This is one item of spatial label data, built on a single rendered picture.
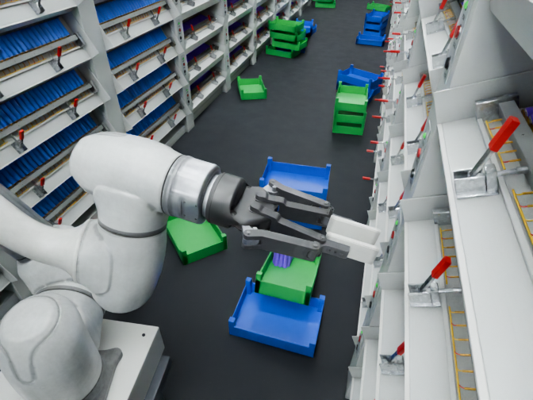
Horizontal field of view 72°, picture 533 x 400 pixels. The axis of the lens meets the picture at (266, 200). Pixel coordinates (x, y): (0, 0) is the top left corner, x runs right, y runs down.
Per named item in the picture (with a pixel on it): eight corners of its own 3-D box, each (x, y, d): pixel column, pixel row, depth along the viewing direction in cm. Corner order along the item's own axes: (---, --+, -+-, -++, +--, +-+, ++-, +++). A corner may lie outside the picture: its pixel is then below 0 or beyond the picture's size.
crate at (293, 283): (274, 253, 160) (276, 237, 157) (320, 263, 156) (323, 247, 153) (253, 292, 133) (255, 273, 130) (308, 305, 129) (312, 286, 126)
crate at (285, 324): (228, 334, 130) (228, 321, 125) (247, 290, 145) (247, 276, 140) (312, 358, 123) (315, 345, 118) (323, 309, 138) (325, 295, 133)
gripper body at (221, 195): (222, 198, 58) (278, 216, 57) (200, 233, 52) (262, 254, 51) (226, 159, 54) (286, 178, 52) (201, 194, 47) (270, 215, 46)
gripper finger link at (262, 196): (251, 217, 54) (253, 210, 55) (327, 231, 54) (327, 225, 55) (254, 196, 51) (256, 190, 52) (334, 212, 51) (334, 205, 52)
